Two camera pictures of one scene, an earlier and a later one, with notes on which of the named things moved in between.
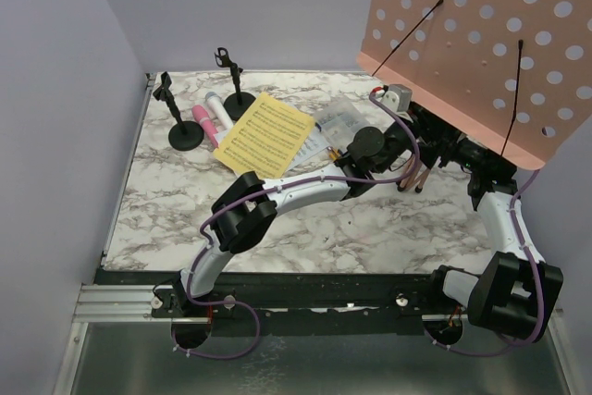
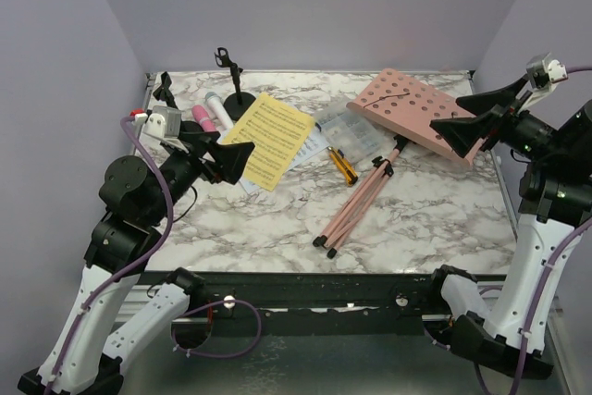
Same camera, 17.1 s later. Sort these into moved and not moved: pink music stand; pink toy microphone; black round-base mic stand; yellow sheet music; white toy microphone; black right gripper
Moved: pink music stand; black right gripper
Not moved: yellow sheet music; pink toy microphone; white toy microphone; black round-base mic stand
